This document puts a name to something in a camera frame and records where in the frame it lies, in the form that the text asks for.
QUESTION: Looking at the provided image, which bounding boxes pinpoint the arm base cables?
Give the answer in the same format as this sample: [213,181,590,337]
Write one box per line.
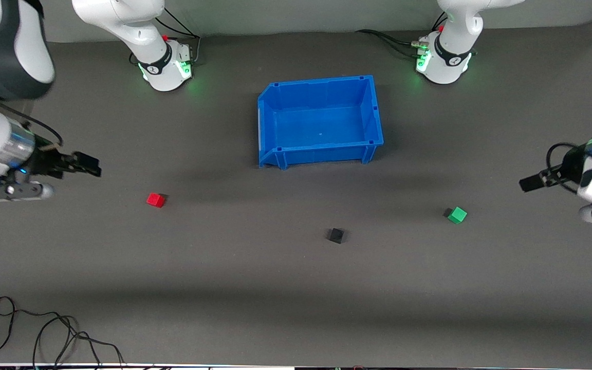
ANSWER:
[129,8,202,66]
[355,13,476,60]

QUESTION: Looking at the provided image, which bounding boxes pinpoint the blue plastic storage bin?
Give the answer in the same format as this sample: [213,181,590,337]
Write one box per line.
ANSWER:
[257,75,384,170]

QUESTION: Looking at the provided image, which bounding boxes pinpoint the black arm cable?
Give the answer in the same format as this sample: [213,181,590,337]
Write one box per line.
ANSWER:
[546,142,589,195]
[0,87,64,147]

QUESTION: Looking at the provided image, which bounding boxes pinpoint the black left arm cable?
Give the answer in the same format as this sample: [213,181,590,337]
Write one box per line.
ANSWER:
[546,142,589,195]

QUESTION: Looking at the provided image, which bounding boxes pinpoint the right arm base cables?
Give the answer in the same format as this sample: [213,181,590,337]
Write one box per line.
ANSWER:
[129,8,202,66]

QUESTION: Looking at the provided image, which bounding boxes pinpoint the loose thin black cable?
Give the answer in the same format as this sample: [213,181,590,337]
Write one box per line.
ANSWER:
[0,296,127,369]

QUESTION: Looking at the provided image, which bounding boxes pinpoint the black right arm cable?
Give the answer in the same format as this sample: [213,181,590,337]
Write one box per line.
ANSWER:
[0,87,64,147]

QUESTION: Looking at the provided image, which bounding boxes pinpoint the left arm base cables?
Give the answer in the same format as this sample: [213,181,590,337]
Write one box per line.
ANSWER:
[355,13,476,60]

